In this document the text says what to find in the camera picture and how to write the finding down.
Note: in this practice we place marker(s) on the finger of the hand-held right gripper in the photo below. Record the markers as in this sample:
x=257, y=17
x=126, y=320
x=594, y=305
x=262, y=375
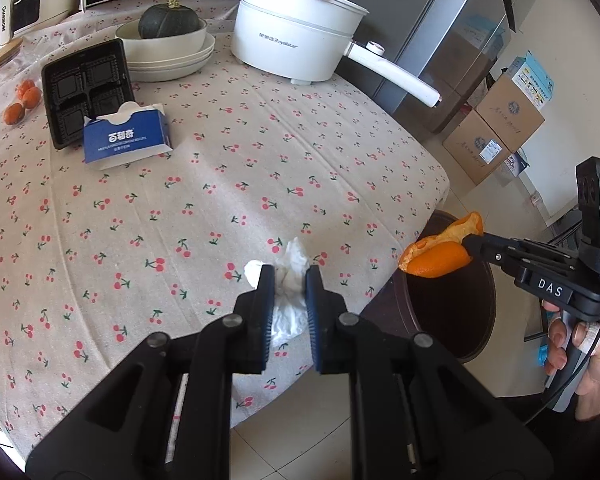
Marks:
x=495, y=255

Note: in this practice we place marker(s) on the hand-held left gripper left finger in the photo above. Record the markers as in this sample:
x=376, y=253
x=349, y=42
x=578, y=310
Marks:
x=268, y=310

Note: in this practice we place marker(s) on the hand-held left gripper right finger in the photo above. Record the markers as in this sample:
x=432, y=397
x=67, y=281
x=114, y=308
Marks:
x=311, y=320

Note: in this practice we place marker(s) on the white tissue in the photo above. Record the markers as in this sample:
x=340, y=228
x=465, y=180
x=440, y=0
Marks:
x=290, y=305

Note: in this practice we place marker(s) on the orange peel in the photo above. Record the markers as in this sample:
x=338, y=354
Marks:
x=440, y=260

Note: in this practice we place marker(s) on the dark brown round trash bin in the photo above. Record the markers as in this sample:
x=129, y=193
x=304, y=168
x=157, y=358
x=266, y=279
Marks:
x=455, y=320

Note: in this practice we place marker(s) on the brown cardboard box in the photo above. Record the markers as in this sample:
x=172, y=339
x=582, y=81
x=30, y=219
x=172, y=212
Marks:
x=475, y=147
x=510, y=110

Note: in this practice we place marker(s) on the cherry print tablecloth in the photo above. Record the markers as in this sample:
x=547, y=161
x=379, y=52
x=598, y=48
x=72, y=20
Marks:
x=180, y=235

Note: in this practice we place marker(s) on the blue and white carton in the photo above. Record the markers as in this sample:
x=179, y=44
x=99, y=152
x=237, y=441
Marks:
x=532, y=80

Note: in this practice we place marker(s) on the blue biscuit box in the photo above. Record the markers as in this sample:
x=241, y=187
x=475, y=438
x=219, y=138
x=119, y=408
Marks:
x=125, y=137

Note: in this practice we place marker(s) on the grey refrigerator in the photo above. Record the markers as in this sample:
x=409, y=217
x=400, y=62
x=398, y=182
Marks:
x=430, y=35

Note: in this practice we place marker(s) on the white plate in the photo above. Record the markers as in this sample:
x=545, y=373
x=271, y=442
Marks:
x=202, y=54
x=180, y=75

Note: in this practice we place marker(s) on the white electric pot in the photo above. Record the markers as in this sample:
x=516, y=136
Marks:
x=280, y=45

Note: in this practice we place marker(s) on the white bowl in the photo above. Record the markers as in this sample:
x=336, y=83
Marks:
x=160, y=50

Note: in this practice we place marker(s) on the black plastic tray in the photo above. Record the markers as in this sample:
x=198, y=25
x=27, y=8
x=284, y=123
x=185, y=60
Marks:
x=80, y=90

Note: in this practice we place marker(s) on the dark green squash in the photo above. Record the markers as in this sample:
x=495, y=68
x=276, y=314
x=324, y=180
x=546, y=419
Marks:
x=167, y=22

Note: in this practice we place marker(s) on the small orange kumquat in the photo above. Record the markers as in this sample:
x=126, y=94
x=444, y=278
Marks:
x=31, y=99
x=25, y=85
x=14, y=113

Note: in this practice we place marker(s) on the glass jar with wooden lid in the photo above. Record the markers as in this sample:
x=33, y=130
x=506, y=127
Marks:
x=2, y=55

